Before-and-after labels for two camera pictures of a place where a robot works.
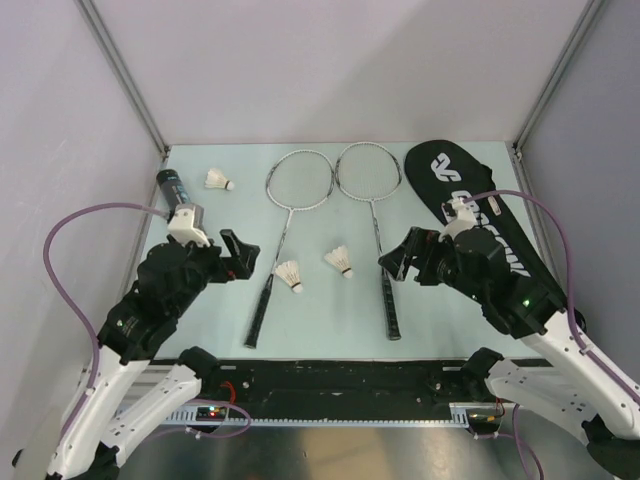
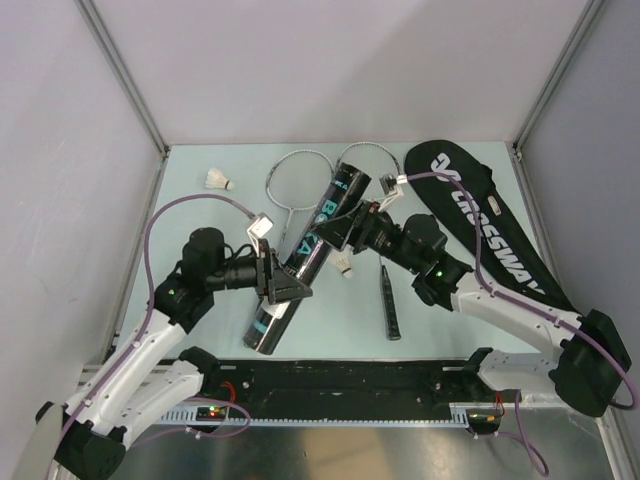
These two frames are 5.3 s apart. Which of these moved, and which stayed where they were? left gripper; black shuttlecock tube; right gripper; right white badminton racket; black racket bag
Moved: left gripper; right gripper; black shuttlecock tube
Stayed: right white badminton racket; black racket bag
